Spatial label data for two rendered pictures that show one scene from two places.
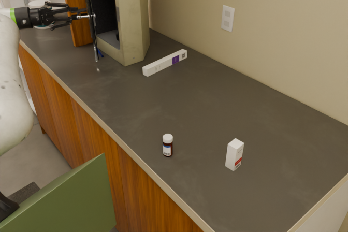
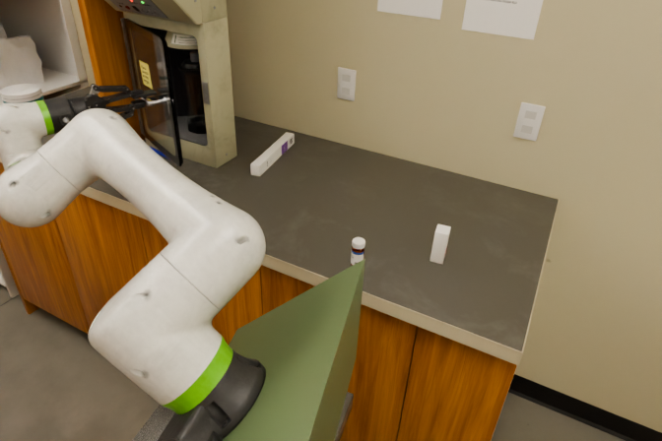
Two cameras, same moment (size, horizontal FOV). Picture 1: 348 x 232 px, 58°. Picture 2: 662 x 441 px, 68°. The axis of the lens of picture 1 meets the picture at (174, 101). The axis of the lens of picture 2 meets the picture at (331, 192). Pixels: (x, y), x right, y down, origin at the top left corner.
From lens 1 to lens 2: 50 cm
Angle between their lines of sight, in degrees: 21
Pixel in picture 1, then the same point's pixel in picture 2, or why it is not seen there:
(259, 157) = (458, 243)
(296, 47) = (447, 109)
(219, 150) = (412, 245)
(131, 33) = (223, 119)
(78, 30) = not seen: hidden behind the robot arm
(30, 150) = (17, 346)
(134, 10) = (226, 85)
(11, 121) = (258, 242)
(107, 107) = not seen: hidden behind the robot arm
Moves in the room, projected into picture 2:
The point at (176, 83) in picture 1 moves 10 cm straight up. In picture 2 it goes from (303, 177) to (304, 151)
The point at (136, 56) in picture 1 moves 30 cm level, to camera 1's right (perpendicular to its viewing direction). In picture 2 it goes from (229, 151) to (310, 139)
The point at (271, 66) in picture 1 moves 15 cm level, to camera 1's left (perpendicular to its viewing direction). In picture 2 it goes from (414, 137) to (376, 143)
